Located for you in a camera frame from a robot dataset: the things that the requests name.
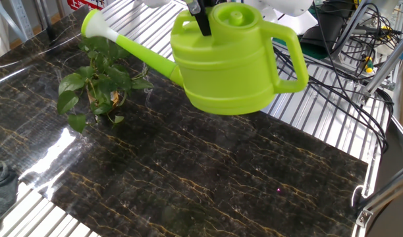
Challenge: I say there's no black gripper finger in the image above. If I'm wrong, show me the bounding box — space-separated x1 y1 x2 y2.
187 0 213 38

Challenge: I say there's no lime green watering can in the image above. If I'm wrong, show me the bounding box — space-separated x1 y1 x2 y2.
81 1 310 116

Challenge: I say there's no green leafy potted plant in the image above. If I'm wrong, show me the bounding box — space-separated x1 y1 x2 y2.
56 31 155 134

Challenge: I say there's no red white sign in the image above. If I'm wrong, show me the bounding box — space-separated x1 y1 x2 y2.
67 0 106 16

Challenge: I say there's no grey metal bar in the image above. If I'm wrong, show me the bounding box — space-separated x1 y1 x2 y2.
333 0 370 57

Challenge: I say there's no black marble pattern mat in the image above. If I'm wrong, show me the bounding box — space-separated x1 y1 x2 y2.
0 5 369 237

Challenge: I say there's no grey perforated shelf upright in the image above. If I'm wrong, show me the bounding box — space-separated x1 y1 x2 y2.
9 0 35 41

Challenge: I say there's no slanted aluminium profile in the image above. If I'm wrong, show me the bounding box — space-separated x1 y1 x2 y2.
362 31 403 97

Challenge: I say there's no dark grey panel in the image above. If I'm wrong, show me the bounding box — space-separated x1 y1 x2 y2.
365 115 403 237

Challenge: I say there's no grey crumpled cloth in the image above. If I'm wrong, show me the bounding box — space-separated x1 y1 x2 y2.
0 149 20 225

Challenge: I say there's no black cable bundle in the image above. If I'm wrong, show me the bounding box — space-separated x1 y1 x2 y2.
272 0 396 155

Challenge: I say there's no aluminium profile with bracket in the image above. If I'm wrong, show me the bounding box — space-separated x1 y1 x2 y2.
354 169 403 228

